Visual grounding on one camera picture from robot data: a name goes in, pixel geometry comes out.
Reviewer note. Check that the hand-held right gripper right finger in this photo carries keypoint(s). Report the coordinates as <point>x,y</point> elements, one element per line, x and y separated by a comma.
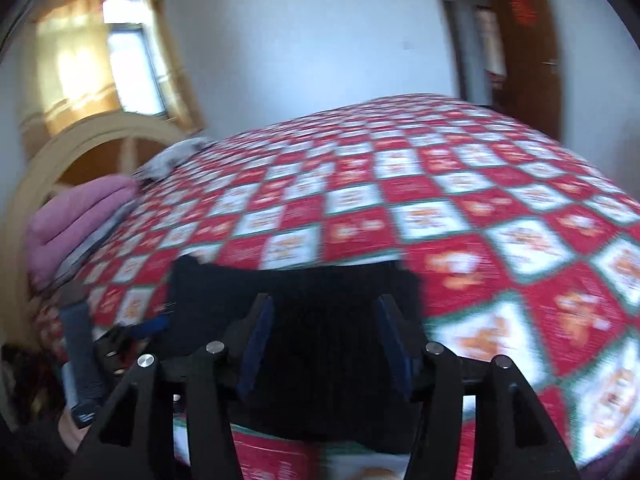
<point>395,350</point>

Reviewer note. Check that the person's left forearm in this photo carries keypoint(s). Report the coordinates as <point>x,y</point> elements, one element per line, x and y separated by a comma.
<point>30,452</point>

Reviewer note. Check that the window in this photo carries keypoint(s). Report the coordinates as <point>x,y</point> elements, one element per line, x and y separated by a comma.
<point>135,55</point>

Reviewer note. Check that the red door decoration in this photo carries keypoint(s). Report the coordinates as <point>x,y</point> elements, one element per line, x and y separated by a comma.
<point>524,12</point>

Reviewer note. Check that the yellow curtain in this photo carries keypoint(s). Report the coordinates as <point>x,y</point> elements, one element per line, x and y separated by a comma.
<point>65,60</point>

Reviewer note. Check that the grey folded blanket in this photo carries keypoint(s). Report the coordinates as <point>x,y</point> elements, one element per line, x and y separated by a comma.
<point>85,257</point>

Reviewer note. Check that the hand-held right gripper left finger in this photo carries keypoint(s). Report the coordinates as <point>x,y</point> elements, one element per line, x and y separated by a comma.
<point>255,350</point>

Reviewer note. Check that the person's left hand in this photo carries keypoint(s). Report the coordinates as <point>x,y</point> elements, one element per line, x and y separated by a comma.
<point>72,432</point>

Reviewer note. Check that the black pants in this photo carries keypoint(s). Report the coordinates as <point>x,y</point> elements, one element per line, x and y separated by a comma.
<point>325,310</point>

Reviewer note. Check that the cream wooden headboard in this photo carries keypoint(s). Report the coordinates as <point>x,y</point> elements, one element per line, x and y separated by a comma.
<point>100,130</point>

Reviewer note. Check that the red printed blanket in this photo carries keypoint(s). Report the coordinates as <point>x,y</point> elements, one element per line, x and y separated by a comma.
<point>450,185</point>

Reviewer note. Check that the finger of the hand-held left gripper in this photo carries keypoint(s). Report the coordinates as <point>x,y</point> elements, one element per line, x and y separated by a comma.
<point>152,327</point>

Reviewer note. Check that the grey patterned pillow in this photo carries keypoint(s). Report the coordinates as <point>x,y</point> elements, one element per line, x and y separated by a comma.
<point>170,157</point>

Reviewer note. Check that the pink quilt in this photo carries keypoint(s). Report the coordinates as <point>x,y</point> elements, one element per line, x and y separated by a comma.
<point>75,215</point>

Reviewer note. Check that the brown wooden door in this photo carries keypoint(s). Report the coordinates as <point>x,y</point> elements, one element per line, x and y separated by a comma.
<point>530,70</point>

